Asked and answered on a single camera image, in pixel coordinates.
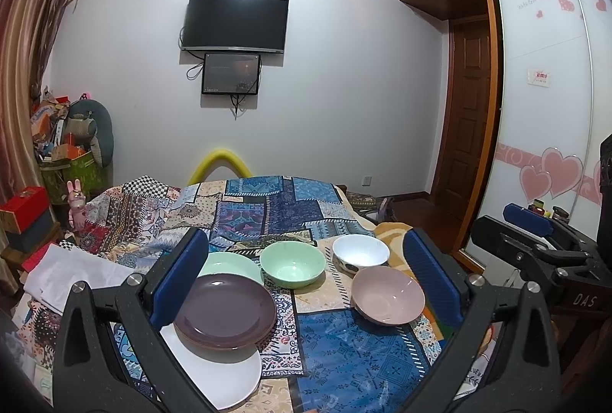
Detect purple plate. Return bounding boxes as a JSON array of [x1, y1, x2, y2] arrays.
[[174, 273, 277, 350]]

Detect pink bowl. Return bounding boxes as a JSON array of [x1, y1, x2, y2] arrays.
[[352, 266, 425, 326]]

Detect mint green plate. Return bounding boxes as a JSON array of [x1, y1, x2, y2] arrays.
[[199, 252, 265, 286]]

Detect white crumpled cloth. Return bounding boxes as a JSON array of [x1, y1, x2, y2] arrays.
[[25, 244, 133, 315]]

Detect brown wooden door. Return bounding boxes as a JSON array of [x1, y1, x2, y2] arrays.
[[429, 17, 494, 252]]

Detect white sliding door with hearts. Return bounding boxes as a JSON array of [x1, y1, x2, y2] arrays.
[[480, 0, 611, 237]]

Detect white plate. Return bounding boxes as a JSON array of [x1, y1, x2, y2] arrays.
[[161, 325, 261, 410]]

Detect beige orange blanket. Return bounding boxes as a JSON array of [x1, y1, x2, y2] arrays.
[[356, 216, 508, 395]]

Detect pink rabbit figurine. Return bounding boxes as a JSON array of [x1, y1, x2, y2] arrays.
[[67, 179, 87, 231]]

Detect patchwork patterned tablecloth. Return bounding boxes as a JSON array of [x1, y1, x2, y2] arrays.
[[13, 175, 461, 413]]

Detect red box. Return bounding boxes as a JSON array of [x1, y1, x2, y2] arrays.
[[0, 186, 50, 234]]

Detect white spotted bowl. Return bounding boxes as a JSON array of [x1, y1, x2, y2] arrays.
[[332, 234, 390, 274]]

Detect green box of clutter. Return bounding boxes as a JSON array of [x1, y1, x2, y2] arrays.
[[30, 90, 111, 205]]

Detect mint green bowl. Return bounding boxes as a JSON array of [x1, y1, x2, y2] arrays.
[[259, 241, 326, 289]]

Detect yellow foam tube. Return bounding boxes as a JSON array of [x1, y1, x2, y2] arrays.
[[189, 148, 252, 185]]

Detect grey green plush toy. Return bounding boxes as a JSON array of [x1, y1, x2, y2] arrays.
[[62, 99, 114, 169]]

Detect small black framed screen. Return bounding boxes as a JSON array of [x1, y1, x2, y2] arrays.
[[201, 52, 260, 96]]

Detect striped brown curtain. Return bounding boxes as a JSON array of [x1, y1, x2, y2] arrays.
[[1, 0, 67, 202]]

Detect black wall television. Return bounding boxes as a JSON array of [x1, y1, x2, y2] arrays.
[[181, 0, 290, 54]]

